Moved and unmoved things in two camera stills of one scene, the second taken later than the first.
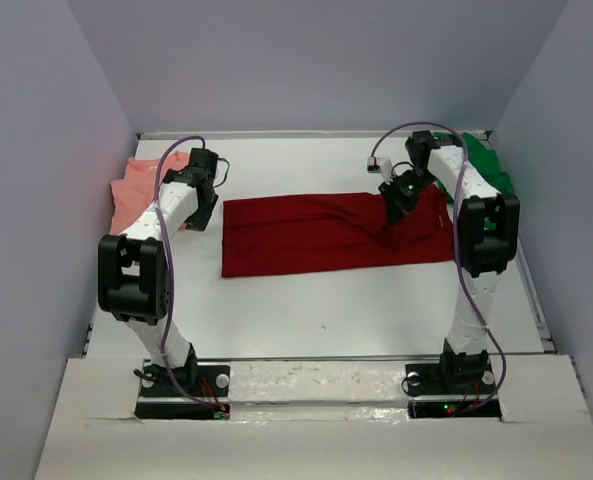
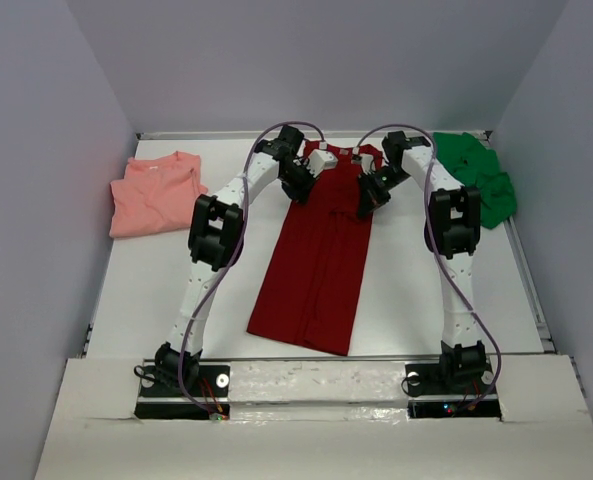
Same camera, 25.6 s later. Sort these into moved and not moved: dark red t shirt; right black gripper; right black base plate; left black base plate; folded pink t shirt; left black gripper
Moved: right black gripper; dark red t shirt; left black gripper
Not moved: folded pink t shirt; left black base plate; right black base plate
